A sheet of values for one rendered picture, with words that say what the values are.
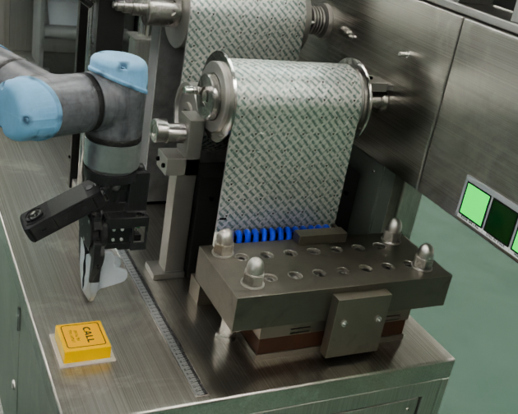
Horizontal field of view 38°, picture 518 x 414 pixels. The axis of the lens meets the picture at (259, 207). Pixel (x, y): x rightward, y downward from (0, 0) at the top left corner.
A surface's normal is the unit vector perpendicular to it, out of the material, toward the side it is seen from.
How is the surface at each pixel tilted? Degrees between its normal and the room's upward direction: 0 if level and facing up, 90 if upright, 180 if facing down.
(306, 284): 0
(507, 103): 90
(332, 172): 90
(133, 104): 90
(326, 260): 0
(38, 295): 0
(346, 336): 90
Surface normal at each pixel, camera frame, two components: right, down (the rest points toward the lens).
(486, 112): -0.90, 0.04
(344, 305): 0.41, 0.44
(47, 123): 0.65, 0.55
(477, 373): 0.16, -0.90
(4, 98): -0.68, 0.20
